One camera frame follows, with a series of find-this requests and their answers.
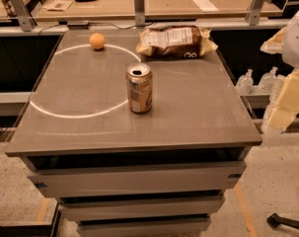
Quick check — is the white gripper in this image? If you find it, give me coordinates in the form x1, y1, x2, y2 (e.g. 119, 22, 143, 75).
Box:
261, 11, 299, 130

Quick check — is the orange soda can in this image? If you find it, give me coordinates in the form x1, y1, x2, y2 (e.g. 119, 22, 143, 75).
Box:
125, 62, 153, 114

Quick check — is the clear sanitizer bottle right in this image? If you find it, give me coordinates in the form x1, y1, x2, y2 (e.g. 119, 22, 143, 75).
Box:
258, 66, 277, 93

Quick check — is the clear sanitizer bottle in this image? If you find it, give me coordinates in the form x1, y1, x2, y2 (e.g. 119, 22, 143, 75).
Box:
236, 69, 254, 96
258, 66, 277, 93

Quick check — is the clear sanitizer bottle left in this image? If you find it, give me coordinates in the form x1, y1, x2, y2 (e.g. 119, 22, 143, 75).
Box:
236, 69, 254, 96

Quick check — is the white paper slip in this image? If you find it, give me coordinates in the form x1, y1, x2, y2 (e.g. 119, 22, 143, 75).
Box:
193, 0, 218, 12

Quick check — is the brown chip bag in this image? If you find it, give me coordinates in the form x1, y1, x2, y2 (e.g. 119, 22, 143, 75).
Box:
136, 26, 218, 58

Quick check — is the black chair base leg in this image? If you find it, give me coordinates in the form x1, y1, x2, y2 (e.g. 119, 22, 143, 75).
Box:
266, 213, 299, 230

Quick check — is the grey drawer cabinet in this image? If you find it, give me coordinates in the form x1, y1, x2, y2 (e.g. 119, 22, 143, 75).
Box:
7, 30, 262, 237

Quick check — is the orange fruit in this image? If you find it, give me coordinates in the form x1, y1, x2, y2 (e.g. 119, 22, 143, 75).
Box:
89, 33, 106, 49

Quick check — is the small card on desk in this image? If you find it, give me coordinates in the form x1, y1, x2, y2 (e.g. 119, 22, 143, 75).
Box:
44, 0, 72, 12

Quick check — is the metal bracket right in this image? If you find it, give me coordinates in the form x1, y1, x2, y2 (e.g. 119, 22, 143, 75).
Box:
245, 0, 275, 27

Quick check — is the metal bracket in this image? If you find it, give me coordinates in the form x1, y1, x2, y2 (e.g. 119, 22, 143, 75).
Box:
134, 0, 145, 28
245, 0, 275, 27
10, 0, 34, 32

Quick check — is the metal bracket middle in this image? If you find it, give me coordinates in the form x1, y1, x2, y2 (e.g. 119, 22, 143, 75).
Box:
134, 0, 145, 28

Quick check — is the metal bracket left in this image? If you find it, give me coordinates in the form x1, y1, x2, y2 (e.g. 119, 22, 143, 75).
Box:
10, 0, 34, 32

